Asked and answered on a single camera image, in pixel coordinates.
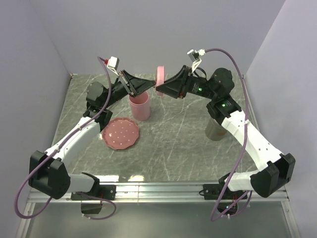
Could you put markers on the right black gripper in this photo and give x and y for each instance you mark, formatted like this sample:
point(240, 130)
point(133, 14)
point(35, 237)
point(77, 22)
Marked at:
point(178, 85)

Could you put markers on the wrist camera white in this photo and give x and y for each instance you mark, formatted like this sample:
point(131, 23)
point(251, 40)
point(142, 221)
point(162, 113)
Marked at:
point(195, 57)
point(112, 64)

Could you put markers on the pink round lid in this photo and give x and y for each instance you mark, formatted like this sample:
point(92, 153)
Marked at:
point(159, 79)

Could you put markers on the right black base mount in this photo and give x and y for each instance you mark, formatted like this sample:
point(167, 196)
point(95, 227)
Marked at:
point(212, 192)

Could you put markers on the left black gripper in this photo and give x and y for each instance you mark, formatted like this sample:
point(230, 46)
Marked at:
point(136, 85)

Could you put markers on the pink dotted plate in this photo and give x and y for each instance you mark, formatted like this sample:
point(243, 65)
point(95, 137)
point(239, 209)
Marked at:
point(120, 133)

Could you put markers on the aluminium front rail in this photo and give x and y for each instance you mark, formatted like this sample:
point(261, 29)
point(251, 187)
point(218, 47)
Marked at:
point(158, 192)

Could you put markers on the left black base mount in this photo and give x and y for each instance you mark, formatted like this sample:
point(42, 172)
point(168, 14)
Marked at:
point(92, 202)

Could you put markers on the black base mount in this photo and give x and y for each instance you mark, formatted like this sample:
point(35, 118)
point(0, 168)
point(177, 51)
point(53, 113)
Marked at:
point(212, 192)
point(92, 202)

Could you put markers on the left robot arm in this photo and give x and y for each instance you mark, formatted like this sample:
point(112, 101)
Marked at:
point(47, 170)

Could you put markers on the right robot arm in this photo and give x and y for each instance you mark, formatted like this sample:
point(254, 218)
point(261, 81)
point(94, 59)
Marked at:
point(274, 169)

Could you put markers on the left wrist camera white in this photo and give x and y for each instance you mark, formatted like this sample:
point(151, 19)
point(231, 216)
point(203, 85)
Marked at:
point(112, 64)

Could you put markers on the tall pink cup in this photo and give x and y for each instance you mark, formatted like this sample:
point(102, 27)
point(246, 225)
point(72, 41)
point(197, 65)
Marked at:
point(140, 106)

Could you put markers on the tall grey cup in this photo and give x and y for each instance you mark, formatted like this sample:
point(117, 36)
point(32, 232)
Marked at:
point(214, 131)

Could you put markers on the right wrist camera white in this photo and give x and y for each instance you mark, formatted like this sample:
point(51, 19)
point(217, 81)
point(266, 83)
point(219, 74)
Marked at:
point(195, 57)

